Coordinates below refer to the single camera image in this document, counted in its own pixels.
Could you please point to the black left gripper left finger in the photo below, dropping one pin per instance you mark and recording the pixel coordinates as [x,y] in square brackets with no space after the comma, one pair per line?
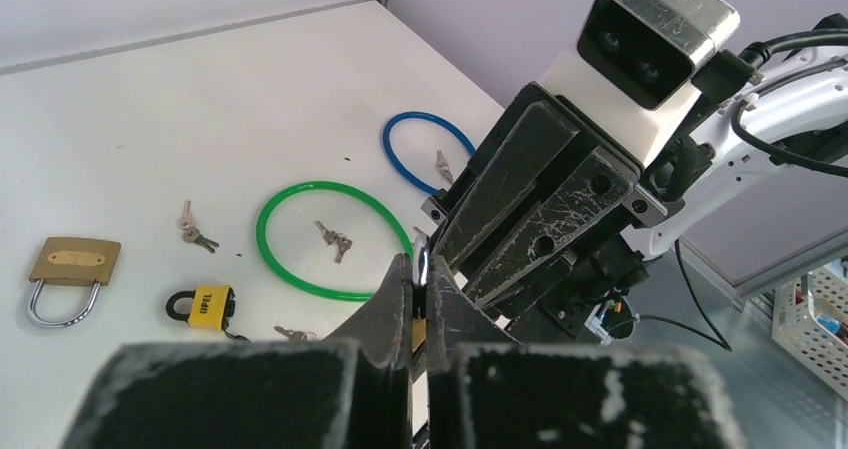
[351,389]

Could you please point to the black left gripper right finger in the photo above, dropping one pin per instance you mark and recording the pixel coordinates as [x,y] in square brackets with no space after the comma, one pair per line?
[486,390]

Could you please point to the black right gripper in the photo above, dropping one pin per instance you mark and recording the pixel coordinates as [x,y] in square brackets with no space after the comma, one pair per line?
[535,221]

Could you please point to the brass padlock silver keys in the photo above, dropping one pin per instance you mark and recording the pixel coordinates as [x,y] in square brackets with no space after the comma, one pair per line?
[295,335]

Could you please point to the blue lock silver keys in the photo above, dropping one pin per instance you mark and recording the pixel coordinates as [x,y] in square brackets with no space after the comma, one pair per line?
[443,167]

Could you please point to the green lock silver keys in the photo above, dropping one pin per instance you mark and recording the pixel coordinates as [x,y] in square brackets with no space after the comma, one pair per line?
[333,238]

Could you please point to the yellow tag padlock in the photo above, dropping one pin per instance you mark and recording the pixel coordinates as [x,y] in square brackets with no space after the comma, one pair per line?
[207,307]

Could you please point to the small brass padlock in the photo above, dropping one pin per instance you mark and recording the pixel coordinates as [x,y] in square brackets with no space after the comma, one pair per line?
[420,260]

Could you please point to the blue cable lock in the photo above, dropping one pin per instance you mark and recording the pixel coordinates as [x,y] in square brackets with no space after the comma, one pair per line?
[415,162]

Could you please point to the green cable lock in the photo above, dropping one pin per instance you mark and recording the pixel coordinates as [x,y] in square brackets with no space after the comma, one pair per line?
[277,268]

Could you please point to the large brass padlock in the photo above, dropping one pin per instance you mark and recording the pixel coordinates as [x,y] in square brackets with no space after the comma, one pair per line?
[71,262]

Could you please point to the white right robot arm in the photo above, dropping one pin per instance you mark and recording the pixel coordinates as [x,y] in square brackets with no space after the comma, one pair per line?
[780,103]

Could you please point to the white plastic basket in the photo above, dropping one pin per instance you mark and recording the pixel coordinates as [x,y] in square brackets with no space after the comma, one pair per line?
[810,322]

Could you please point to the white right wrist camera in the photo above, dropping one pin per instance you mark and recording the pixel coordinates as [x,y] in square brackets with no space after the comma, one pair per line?
[631,67]

